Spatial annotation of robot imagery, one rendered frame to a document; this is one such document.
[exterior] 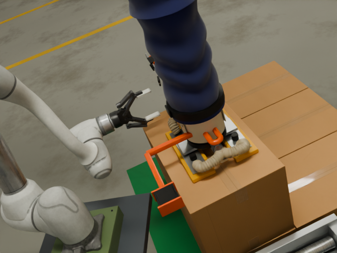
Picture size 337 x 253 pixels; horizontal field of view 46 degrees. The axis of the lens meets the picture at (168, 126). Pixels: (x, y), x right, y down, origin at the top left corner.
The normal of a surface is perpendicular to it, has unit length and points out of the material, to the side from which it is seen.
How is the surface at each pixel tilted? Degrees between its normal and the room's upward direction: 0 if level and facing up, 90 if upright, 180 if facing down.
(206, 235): 90
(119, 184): 0
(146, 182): 0
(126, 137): 0
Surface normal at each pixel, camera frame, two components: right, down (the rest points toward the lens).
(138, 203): -0.29, -0.73
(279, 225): 0.34, 0.52
